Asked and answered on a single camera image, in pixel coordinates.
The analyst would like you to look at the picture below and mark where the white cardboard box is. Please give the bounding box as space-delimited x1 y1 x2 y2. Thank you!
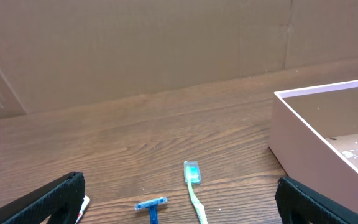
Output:
268 80 358 213

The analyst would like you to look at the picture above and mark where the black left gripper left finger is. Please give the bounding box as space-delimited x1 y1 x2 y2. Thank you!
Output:
0 172 85 224

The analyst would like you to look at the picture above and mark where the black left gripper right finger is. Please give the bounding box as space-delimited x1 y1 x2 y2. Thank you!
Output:
275 177 358 224

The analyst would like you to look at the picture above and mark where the green toothbrush with cap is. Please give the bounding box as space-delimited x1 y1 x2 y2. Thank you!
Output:
184 161 208 224

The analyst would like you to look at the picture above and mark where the red white toothpaste tube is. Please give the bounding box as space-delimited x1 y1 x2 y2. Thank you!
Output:
75 195 90 224

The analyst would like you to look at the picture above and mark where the blue disposable razor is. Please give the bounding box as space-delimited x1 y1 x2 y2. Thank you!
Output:
134 197 168 224

